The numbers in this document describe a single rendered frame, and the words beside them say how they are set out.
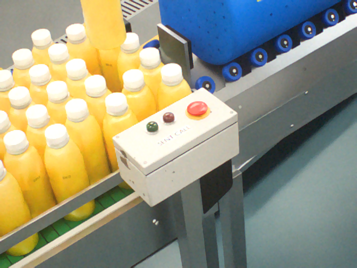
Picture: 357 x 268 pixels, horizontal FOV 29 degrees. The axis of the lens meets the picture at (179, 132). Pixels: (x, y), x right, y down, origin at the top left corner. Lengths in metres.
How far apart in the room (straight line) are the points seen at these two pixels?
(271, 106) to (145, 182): 0.54
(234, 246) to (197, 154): 0.78
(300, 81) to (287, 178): 0.99
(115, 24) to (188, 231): 0.42
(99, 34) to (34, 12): 2.47
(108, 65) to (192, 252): 0.43
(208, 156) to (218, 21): 0.35
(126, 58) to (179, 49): 0.14
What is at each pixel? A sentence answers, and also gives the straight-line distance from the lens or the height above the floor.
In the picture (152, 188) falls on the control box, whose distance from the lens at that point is 1.18.
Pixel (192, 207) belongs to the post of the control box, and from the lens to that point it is 1.34.
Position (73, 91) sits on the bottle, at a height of 1.06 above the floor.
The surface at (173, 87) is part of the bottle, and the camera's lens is 1.33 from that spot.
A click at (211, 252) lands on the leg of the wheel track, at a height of 0.19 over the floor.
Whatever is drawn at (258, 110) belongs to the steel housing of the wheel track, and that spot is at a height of 0.85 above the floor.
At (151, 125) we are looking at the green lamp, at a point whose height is 1.11.
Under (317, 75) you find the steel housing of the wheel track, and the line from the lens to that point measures 1.71.
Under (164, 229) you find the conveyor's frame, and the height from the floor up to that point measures 0.78.
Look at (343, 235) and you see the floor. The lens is 2.46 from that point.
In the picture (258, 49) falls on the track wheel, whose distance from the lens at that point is 1.57.
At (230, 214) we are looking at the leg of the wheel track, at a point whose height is 0.50.
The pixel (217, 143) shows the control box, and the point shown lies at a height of 1.06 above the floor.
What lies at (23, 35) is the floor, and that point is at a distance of 3.60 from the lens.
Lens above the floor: 1.90
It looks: 42 degrees down
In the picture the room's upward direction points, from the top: 8 degrees counter-clockwise
